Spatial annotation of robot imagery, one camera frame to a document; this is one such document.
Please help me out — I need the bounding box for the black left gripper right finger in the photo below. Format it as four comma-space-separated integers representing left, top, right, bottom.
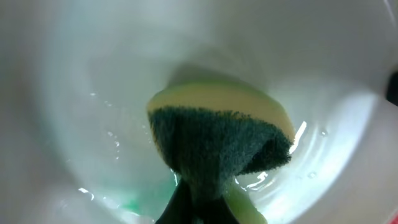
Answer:
198, 197, 239, 224

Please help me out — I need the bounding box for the green yellow sponge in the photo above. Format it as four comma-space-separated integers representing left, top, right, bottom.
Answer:
147, 81, 295, 223

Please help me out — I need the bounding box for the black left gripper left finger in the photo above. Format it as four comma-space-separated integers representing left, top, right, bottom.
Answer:
155, 180, 193, 224

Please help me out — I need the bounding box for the red plastic tray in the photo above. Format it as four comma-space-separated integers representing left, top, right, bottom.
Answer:
386, 212, 398, 224

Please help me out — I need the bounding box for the white plate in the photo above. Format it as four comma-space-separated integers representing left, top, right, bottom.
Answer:
1, 1, 397, 223

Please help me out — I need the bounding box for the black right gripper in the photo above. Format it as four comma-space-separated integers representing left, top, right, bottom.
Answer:
386, 71, 398, 106

